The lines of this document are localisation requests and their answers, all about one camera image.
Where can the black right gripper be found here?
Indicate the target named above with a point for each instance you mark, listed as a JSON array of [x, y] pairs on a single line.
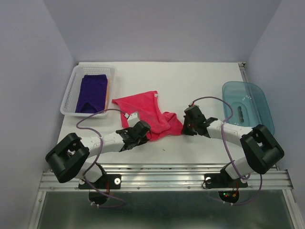
[[184, 130]]

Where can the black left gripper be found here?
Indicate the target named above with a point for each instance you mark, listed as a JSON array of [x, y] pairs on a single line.
[[143, 140]]

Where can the pink towel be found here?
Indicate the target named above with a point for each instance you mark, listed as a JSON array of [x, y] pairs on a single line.
[[146, 105]]

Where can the orange polka dot towel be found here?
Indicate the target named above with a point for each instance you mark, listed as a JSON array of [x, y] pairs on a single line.
[[107, 94]]

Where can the purple towel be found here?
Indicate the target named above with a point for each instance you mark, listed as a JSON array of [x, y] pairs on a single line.
[[92, 94]]

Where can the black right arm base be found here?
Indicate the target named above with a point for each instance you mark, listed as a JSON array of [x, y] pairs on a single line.
[[221, 180]]

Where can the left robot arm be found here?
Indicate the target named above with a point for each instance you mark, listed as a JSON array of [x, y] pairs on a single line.
[[68, 159]]

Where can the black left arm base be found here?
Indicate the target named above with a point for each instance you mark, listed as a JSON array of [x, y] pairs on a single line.
[[100, 191]]

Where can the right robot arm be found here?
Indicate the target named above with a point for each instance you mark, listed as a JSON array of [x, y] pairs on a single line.
[[261, 150]]

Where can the blue plastic tub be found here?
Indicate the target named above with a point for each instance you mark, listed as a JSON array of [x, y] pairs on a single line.
[[247, 104]]

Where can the white plastic basket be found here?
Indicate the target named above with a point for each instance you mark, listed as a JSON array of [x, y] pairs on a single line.
[[69, 102]]

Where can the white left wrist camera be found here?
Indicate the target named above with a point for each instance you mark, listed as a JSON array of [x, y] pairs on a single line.
[[132, 119]]

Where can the aluminium mounting rail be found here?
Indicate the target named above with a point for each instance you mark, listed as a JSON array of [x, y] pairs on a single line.
[[187, 177]]

